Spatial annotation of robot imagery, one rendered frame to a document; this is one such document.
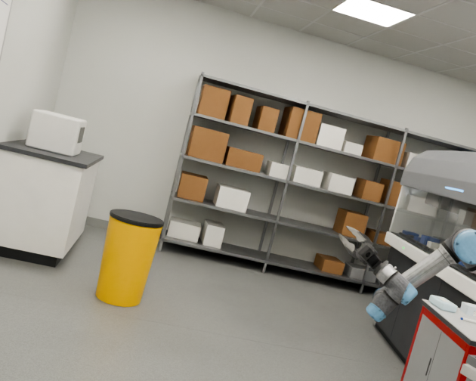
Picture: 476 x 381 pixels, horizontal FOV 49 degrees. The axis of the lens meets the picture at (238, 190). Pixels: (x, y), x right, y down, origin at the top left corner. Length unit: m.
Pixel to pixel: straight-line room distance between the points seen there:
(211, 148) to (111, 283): 2.34
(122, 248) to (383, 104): 4.00
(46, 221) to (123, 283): 0.93
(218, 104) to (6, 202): 2.46
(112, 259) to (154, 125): 2.60
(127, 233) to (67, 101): 2.77
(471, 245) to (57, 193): 3.26
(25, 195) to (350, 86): 3.96
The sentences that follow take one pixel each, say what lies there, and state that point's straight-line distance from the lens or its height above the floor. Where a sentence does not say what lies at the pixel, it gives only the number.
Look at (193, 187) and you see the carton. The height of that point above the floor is 0.77.
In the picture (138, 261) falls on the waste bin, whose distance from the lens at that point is 3.87.
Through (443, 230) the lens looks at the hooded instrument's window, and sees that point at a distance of 4.09.
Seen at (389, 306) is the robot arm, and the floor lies 0.92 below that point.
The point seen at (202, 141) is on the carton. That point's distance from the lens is 5.73.
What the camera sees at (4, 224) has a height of 0.28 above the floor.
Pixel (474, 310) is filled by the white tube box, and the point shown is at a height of 0.80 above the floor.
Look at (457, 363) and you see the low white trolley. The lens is 2.84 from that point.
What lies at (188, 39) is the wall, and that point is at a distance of 6.23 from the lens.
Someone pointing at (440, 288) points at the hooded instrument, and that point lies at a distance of 4.07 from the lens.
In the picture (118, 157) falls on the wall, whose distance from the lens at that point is 6.19.
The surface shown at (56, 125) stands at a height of 1.13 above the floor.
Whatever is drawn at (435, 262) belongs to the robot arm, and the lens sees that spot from 2.17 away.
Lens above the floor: 1.38
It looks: 5 degrees down
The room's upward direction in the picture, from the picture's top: 14 degrees clockwise
